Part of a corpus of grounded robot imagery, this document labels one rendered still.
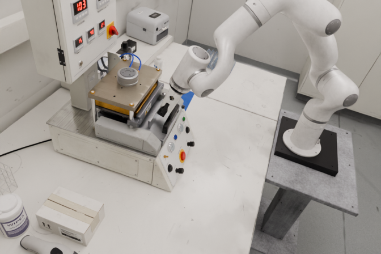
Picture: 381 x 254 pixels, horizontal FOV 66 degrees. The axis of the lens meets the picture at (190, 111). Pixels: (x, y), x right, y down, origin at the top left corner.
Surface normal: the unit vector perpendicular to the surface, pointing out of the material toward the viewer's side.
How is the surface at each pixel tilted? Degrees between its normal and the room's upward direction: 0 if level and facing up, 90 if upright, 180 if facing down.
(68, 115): 0
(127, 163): 90
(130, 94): 0
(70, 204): 1
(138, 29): 90
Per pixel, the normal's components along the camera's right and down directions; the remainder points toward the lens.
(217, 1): -0.35, 0.57
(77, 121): 0.15, -0.75
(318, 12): -0.29, 0.19
